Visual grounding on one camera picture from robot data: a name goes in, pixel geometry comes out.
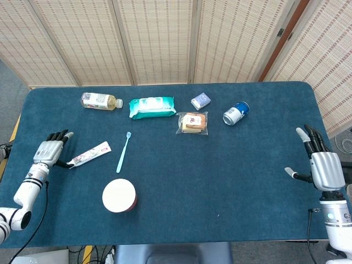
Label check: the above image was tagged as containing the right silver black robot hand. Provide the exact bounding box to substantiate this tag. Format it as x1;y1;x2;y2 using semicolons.
284;124;346;192

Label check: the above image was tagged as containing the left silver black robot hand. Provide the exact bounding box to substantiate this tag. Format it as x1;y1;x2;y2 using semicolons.
32;129;75;169

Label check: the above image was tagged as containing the white floral toothpaste tube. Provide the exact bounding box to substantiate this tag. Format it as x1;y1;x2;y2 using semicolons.
68;141;112;169

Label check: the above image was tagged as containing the light blue toothbrush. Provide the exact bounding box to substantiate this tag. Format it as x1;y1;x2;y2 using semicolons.
115;131;133;174

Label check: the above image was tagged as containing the grey sneaker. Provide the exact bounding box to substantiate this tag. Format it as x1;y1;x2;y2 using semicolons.
0;142;12;163

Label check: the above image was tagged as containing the yellow tea plastic bottle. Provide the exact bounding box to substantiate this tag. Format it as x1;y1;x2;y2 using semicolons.
80;92;124;111

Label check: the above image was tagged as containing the red paper cup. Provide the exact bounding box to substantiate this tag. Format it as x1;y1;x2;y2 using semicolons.
102;178;138;213

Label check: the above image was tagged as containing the blue white drink can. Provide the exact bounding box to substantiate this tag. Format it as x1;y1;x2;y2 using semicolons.
222;101;250;126

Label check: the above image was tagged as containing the green wet wipes pack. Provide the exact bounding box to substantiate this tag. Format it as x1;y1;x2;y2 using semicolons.
128;96;177;120

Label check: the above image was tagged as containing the narrow bamboo folding screen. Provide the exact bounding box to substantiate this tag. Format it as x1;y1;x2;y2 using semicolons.
263;0;352;135

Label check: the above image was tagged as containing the dark blue table cloth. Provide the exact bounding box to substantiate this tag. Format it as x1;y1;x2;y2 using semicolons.
0;81;344;250

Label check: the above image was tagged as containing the packaged sliced cake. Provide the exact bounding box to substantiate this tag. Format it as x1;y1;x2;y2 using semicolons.
175;111;209;136

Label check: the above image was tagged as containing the small blue white box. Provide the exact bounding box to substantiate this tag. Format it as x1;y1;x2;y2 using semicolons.
190;92;212;111

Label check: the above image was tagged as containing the wide bamboo folding screen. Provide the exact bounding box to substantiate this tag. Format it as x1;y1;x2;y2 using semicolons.
0;0;303;87

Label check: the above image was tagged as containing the blue grey chair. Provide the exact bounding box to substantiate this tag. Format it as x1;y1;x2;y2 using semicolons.
114;241;233;264

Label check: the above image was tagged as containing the white coiled cable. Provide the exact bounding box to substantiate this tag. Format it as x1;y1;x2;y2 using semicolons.
334;136;352;153

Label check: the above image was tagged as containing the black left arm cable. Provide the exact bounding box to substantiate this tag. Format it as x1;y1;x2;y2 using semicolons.
8;180;50;264

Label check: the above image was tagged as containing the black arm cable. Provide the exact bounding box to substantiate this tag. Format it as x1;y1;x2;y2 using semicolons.
8;180;50;264
306;208;320;264

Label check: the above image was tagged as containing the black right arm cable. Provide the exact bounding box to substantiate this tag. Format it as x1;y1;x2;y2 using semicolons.
306;208;320;264

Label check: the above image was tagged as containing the black floor cable bundle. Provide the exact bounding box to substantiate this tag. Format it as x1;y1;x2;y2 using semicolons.
68;244;115;264

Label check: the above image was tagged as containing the brown wooden post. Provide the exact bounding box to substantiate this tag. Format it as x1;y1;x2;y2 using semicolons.
258;0;311;83

